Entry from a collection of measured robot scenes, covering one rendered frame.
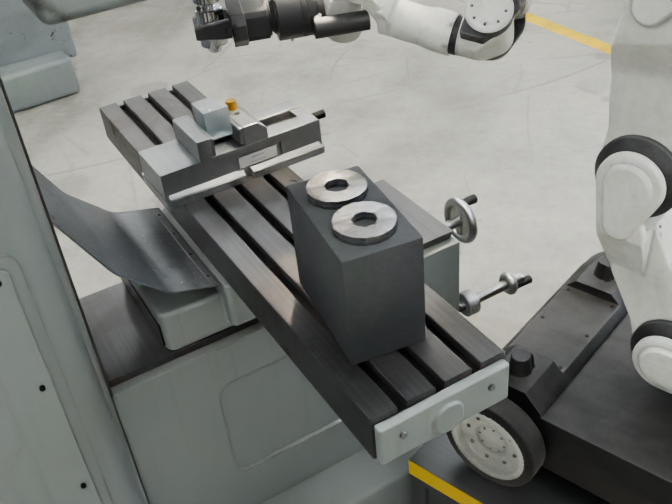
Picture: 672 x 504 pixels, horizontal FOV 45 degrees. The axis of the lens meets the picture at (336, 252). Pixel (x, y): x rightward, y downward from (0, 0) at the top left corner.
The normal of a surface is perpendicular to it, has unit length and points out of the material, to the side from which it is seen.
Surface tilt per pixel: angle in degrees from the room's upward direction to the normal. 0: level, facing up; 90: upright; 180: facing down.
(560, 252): 0
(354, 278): 90
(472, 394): 90
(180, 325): 90
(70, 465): 88
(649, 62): 115
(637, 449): 0
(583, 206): 0
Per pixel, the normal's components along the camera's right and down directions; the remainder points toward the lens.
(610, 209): -0.65, 0.50
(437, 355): -0.08, -0.80
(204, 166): 0.51, 0.47
